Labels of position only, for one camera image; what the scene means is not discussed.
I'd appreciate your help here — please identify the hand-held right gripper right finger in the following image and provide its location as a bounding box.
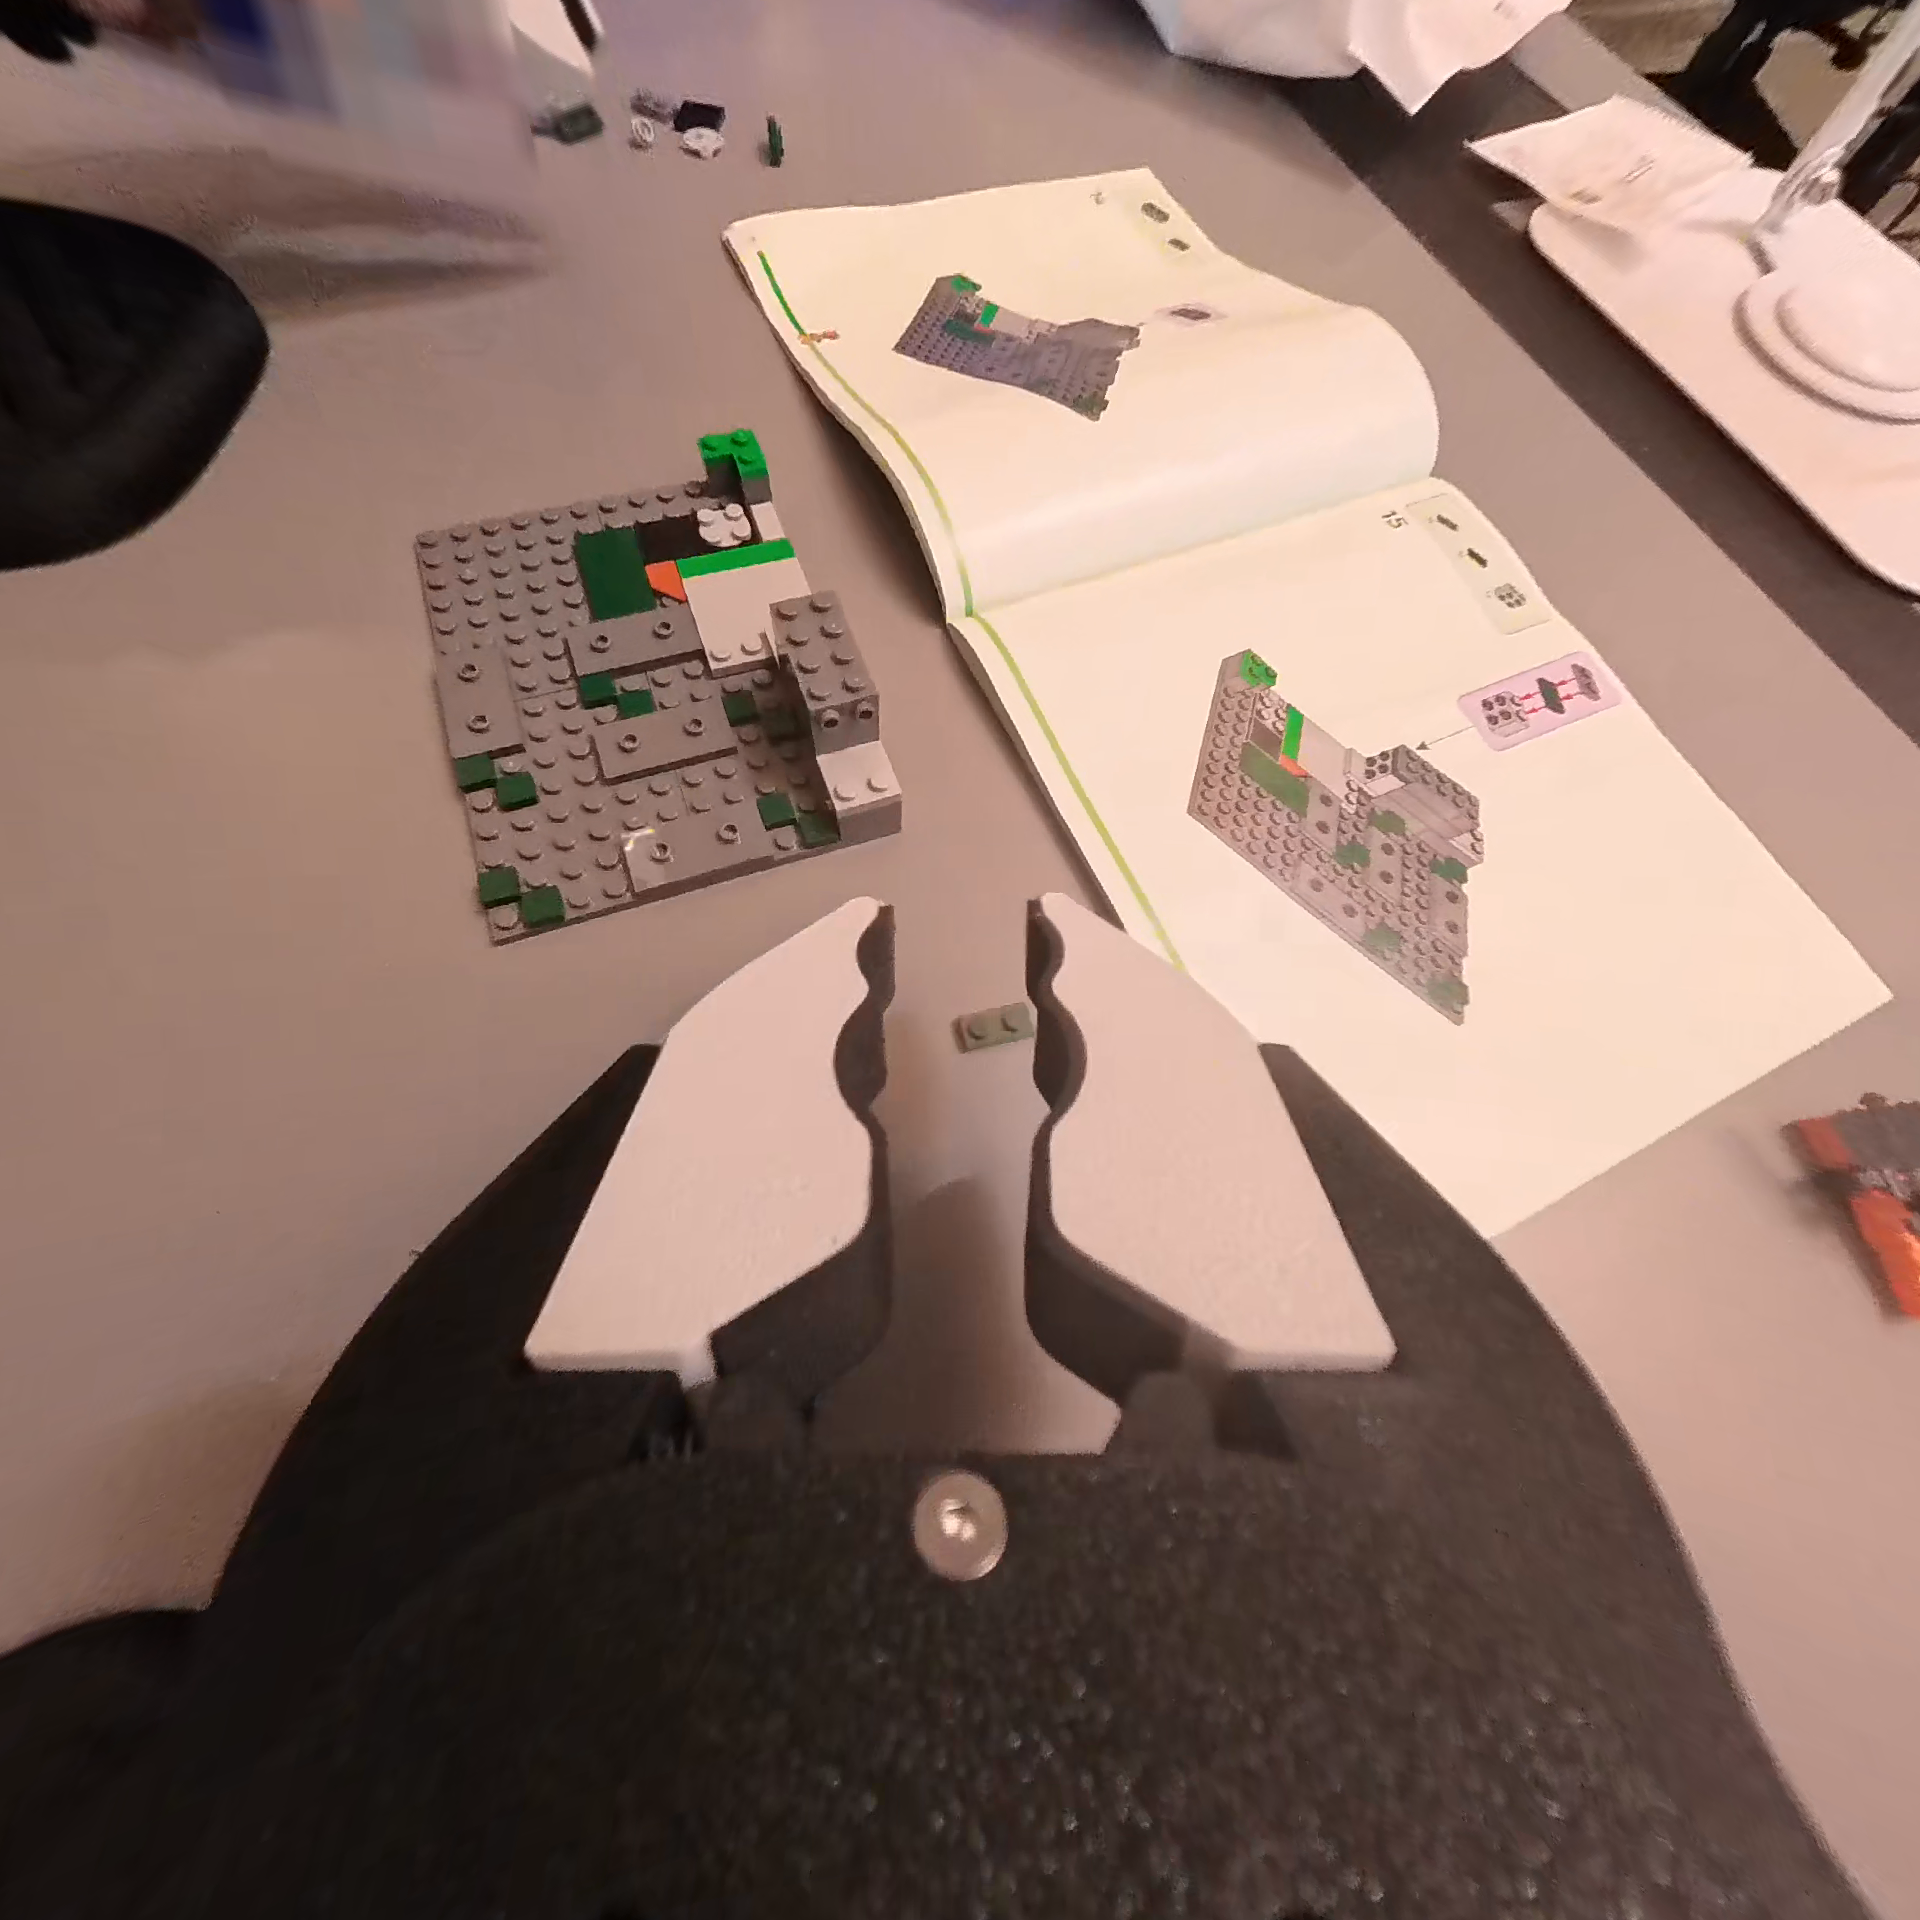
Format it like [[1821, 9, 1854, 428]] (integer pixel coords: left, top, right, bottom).
[[1027, 896, 1397, 1421]]

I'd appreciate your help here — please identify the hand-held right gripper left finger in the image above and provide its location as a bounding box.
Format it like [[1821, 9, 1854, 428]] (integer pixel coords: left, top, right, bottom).
[[525, 896, 898, 1421]]

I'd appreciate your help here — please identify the grey and green brick build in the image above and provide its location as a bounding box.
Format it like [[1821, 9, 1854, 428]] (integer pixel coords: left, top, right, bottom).
[[416, 430, 906, 948]]

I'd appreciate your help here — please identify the blue plastic bin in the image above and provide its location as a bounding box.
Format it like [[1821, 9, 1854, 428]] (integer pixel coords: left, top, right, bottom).
[[187, 0, 528, 127]]

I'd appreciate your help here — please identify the orange toy minifigure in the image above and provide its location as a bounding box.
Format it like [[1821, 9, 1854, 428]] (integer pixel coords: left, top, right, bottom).
[[1780, 1093, 1920, 1325]]

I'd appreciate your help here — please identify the open instruction booklet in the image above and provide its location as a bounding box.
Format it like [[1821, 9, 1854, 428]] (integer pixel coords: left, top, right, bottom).
[[723, 164, 1896, 1241]]

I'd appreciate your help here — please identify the white printed paper slip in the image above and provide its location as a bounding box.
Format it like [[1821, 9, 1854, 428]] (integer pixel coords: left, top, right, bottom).
[[1464, 95, 1754, 231]]

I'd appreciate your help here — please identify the white crumpled paper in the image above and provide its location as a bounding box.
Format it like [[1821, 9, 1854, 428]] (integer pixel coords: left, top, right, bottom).
[[1131, 0, 1574, 117]]

